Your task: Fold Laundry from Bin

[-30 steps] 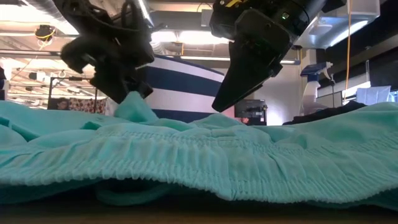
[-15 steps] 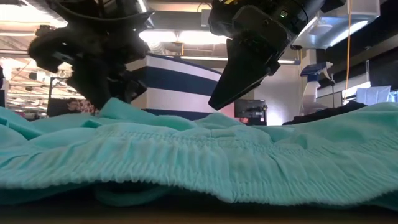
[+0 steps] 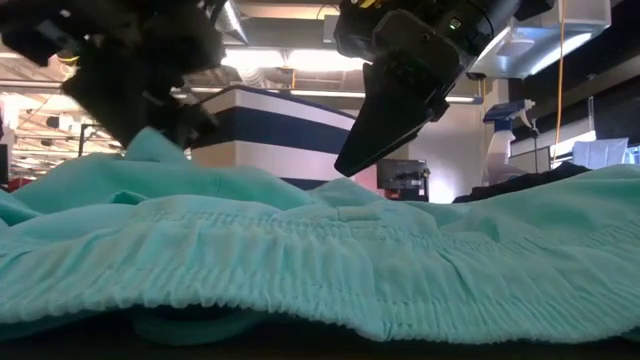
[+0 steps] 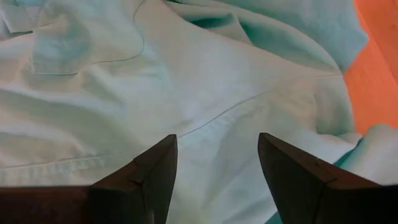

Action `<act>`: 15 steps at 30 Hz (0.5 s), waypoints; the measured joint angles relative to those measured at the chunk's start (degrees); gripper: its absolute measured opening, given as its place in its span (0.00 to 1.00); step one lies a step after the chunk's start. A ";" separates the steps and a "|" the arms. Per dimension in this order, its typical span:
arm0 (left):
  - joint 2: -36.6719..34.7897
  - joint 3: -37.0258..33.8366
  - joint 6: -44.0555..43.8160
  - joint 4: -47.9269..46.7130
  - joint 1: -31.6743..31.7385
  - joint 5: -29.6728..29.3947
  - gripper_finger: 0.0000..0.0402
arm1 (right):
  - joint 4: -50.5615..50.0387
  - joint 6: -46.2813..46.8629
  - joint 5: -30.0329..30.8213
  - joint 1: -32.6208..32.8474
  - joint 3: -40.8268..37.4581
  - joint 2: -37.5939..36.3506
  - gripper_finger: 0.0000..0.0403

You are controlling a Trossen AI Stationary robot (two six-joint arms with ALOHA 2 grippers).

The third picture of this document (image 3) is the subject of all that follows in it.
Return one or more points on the white hanging sheet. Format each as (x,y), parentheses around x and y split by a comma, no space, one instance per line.
(600,152)

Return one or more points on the smooth round silver duct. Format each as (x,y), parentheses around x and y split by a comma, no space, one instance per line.
(232,22)

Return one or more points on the navy white-striped fabric bin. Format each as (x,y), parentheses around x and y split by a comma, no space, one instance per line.
(280,130)

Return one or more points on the black metal rig frame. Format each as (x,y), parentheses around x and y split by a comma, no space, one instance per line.
(87,132)

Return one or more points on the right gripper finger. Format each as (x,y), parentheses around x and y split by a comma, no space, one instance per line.
(390,120)

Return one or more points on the clear spray bottle blue trigger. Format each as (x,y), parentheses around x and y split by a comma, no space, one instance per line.
(500,155)

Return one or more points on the black garment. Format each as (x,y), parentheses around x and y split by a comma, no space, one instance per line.
(525,182)

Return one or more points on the grey ceiling box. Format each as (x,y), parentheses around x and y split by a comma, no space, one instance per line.
(329,27)

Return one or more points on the teal garment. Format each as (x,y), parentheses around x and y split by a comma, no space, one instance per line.
(300,260)

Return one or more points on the bright ceiling light panel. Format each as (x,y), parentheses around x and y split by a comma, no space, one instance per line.
(300,59)

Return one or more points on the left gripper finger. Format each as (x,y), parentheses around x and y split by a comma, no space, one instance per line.
(185,122)
(110,105)

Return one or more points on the black yellow ceiling reel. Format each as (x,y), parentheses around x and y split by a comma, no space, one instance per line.
(67,59)

